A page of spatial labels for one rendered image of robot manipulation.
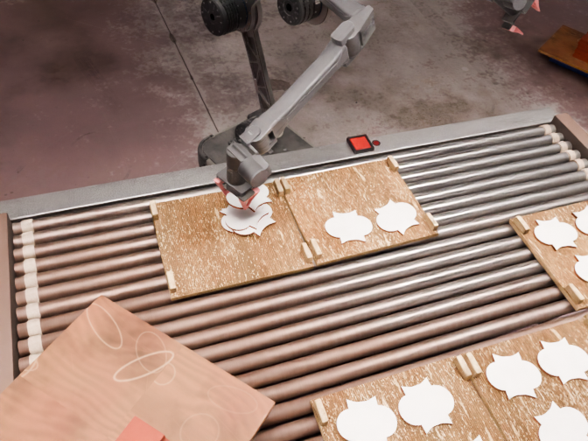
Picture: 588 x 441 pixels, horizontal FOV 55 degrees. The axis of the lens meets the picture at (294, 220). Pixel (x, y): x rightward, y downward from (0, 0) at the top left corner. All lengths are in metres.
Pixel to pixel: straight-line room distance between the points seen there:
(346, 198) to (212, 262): 0.49
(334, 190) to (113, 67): 2.45
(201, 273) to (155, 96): 2.25
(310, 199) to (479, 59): 2.93
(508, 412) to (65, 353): 1.06
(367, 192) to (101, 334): 0.93
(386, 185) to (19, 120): 2.41
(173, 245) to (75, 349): 0.43
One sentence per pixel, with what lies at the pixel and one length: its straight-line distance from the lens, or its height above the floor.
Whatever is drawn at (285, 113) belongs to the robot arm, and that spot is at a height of 1.30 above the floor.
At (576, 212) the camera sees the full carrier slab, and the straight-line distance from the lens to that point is 2.07.
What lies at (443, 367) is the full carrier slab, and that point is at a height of 0.94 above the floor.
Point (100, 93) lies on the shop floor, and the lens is 3.77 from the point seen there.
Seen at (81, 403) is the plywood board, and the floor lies 1.04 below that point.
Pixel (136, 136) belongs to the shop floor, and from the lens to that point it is 3.42.
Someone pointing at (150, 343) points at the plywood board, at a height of 1.04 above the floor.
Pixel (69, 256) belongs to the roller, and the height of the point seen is 0.92.
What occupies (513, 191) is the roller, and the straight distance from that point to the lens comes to 2.06.
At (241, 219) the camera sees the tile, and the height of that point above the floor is 0.96.
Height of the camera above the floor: 2.23
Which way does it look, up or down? 49 degrees down
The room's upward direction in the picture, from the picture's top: 8 degrees clockwise
